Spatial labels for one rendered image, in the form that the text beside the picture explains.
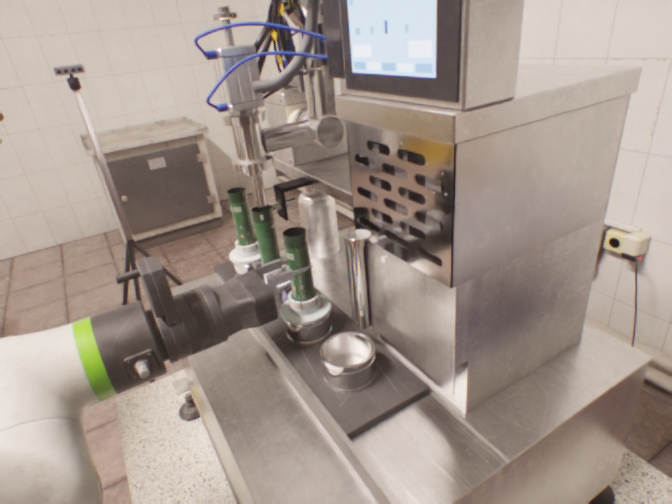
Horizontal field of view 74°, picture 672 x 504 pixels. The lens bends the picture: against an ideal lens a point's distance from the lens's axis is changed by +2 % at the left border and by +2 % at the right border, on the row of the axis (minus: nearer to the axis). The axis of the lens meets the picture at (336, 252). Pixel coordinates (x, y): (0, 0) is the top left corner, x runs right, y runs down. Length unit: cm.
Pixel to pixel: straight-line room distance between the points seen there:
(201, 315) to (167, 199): 307
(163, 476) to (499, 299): 67
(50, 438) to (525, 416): 47
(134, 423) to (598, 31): 186
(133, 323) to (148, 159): 301
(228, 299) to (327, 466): 22
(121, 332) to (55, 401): 8
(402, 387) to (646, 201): 154
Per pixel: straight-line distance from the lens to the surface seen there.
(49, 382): 53
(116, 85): 412
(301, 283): 59
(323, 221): 83
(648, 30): 190
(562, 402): 59
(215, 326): 55
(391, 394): 55
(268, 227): 67
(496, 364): 54
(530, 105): 42
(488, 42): 37
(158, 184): 355
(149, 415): 104
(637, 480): 91
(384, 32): 42
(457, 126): 36
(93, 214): 428
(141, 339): 53
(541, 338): 59
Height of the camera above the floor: 143
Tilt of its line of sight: 27 degrees down
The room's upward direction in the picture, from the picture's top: 6 degrees counter-clockwise
